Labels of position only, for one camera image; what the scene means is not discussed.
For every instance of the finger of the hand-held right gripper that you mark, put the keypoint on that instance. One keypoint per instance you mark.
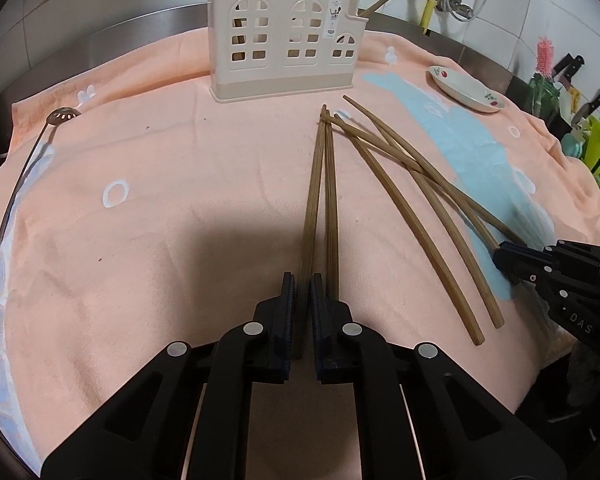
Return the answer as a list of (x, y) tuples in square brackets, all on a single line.
[(522, 267), (580, 255)]

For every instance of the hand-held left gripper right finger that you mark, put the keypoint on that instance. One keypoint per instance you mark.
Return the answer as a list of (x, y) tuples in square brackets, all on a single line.
[(318, 325)]

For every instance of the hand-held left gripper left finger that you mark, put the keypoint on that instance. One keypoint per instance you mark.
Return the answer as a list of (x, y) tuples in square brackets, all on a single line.
[(287, 325)]

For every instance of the bunch of wooden chopsticks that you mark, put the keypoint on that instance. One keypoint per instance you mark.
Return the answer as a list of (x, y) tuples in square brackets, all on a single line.
[(331, 210)]

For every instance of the cream plastic utensil holder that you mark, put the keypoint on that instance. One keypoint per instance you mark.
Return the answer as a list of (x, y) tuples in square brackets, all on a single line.
[(280, 87)]

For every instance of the teal plastic object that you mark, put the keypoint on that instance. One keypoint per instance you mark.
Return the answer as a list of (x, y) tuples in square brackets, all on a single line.
[(575, 145)]

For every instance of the orange printed towel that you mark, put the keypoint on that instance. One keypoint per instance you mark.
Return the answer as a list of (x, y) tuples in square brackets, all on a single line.
[(155, 260)]

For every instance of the white plastic spoon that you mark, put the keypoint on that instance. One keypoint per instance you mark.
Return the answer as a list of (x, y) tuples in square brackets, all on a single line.
[(565, 95)]

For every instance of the glass jar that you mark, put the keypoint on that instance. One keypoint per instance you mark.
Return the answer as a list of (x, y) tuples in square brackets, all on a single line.
[(542, 97)]

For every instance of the white floral dish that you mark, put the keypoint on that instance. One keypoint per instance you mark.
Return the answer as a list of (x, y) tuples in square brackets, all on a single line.
[(467, 90)]

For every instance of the pink bottle brush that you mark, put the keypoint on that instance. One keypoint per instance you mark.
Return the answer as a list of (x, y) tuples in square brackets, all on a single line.
[(545, 55)]

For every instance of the metal water valve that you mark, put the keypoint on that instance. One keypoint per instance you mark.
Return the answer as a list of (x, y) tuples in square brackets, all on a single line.
[(460, 7)]

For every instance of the metal slotted spoon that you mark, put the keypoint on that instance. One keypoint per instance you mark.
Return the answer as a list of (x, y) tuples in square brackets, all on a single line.
[(65, 115)]

